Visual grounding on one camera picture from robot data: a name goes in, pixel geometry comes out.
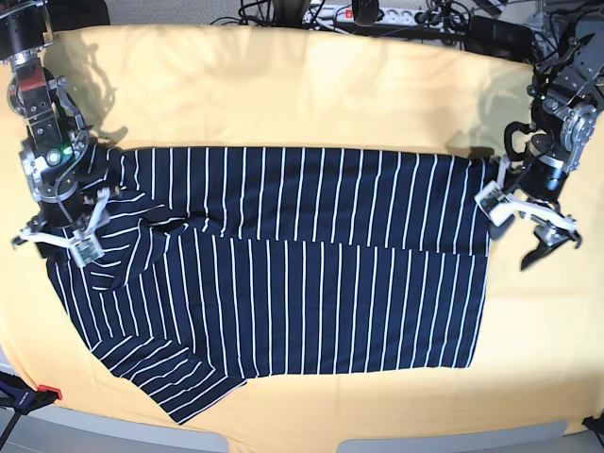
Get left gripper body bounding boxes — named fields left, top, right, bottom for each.
left=517, top=158, right=568, bottom=204

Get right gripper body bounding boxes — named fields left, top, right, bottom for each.
left=38, top=181, right=87, bottom=228

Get navy white striped T-shirt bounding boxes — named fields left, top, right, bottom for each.
left=46, top=147, right=495, bottom=424

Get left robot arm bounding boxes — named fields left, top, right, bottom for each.
left=489, top=25, right=603, bottom=270

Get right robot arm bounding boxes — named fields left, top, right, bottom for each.
left=1, top=1, right=111, bottom=262

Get black power adapter box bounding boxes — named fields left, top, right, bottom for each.
left=464, top=16, right=532, bottom=55

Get blue red bar clamp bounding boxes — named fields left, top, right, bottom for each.
left=1, top=372, right=62, bottom=415

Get black clamp right corner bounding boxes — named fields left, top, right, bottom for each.
left=582, top=414, right=604, bottom=436

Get white power strip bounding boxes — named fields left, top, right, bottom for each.
left=303, top=1, right=424, bottom=28

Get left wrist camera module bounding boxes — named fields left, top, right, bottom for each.
left=475, top=180, right=518, bottom=227

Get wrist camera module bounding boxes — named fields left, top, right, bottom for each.
left=475, top=180, right=518, bottom=227
left=69, top=233, right=105, bottom=268

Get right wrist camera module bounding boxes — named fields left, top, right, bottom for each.
left=69, top=233, right=105, bottom=268

